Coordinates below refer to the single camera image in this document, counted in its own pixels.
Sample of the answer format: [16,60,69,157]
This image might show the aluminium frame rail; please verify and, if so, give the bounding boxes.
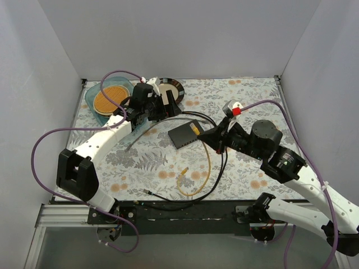
[35,205,95,228]

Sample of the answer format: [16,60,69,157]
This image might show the black cable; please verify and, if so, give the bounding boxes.
[142,111,228,203]

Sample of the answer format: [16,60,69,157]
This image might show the blue plastic tray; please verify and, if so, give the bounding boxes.
[85,76,134,126]

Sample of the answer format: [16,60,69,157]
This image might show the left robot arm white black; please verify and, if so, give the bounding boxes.
[56,82,182,224]

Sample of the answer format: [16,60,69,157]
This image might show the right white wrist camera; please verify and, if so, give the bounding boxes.
[222,100,243,119]

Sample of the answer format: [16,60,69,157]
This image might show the black network switch box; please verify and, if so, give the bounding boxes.
[168,119,204,150]

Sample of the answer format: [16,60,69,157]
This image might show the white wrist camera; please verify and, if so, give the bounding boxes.
[222,100,243,119]
[141,77,160,94]

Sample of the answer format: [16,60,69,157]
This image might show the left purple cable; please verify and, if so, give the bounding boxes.
[30,69,146,254]

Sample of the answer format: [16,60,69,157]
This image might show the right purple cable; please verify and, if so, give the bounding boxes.
[240,99,337,269]

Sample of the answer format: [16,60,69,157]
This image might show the yellow ethernet cable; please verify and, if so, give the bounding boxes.
[176,122,211,196]

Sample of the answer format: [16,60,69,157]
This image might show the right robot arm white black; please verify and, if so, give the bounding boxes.
[198,118,358,257]

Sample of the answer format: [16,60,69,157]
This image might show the floral tablecloth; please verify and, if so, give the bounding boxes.
[54,78,314,202]

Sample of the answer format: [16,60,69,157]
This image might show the dark rimmed ceramic plate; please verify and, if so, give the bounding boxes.
[159,78,185,105]

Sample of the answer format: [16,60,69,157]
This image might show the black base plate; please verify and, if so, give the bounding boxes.
[86,199,284,236]

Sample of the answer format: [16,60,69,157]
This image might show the orange woven round plate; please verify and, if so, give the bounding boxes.
[93,86,132,116]

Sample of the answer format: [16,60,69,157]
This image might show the purple cable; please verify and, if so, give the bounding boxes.
[240,99,337,269]
[30,69,146,254]

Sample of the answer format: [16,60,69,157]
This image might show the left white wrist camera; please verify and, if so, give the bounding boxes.
[141,77,160,94]

